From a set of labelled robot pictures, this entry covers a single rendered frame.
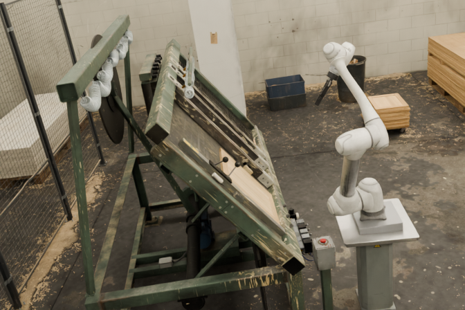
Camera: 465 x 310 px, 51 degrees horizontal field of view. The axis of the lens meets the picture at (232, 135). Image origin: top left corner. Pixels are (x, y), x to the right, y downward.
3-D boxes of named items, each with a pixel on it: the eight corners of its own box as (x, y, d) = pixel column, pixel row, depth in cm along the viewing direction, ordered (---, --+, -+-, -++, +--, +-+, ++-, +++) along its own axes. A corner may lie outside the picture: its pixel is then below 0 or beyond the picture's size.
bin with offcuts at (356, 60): (371, 102, 757) (369, 61, 731) (338, 105, 760) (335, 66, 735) (363, 90, 804) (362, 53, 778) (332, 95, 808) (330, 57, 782)
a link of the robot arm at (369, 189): (388, 208, 337) (385, 180, 329) (365, 216, 334) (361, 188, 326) (376, 198, 351) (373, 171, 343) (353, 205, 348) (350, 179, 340)
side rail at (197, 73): (246, 134, 495) (254, 126, 492) (169, 59, 459) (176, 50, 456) (245, 131, 502) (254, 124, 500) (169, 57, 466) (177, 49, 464)
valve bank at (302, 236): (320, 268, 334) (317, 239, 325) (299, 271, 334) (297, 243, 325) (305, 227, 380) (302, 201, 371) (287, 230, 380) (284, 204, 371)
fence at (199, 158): (281, 236, 322) (286, 233, 321) (178, 144, 291) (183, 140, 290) (279, 232, 326) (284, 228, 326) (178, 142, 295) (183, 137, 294)
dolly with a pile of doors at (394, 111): (410, 134, 632) (410, 105, 616) (369, 139, 636) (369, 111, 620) (396, 117, 688) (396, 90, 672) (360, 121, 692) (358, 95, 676)
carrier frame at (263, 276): (311, 360, 334) (301, 264, 301) (113, 392, 332) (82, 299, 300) (267, 198, 536) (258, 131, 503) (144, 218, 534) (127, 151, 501)
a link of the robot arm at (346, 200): (362, 214, 338) (333, 224, 334) (351, 197, 349) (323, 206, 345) (376, 138, 283) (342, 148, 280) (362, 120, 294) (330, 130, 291)
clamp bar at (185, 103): (268, 189, 380) (290, 170, 375) (157, 86, 341) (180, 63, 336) (266, 183, 389) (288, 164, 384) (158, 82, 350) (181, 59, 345)
